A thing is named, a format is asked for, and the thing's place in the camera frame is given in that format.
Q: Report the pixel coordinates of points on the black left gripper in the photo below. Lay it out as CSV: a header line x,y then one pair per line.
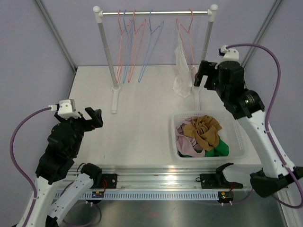
x,y
95,115

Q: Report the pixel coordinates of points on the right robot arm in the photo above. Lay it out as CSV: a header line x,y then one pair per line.
x,y
277,172

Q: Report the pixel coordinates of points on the white slotted cable duct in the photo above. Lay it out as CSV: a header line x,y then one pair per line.
x,y
151,195

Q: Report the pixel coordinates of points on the pink hanger of white top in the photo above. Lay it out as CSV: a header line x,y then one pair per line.
x,y
187,45

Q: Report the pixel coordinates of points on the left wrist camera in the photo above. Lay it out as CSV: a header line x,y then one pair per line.
x,y
66,109

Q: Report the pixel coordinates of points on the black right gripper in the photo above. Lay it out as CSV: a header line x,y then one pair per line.
x,y
204,70

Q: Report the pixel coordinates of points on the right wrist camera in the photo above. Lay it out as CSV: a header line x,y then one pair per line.
x,y
227,54

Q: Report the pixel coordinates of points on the green tank top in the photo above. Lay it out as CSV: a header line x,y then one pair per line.
x,y
222,150

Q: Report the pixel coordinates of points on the white tank top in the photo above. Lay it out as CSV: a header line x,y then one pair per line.
x,y
182,83

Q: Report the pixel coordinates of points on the pink wire hanger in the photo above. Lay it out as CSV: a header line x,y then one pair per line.
x,y
121,55

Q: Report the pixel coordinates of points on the aluminium front rail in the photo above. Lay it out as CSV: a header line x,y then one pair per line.
x,y
157,177

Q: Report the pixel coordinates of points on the blue hanger of brown top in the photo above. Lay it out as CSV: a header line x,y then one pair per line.
x,y
154,35

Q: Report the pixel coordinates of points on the brown tank top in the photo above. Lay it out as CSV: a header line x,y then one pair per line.
x,y
204,130

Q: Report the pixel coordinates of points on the pink tank top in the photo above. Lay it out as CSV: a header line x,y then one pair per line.
x,y
187,146

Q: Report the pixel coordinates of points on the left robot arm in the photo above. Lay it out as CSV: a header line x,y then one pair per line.
x,y
63,147

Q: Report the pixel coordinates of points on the white clothes rack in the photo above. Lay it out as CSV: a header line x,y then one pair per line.
x,y
99,14

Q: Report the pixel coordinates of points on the white laundry basket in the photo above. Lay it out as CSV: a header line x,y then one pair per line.
x,y
230,133

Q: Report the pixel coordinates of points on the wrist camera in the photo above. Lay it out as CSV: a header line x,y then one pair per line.
x,y
66,109
227,54

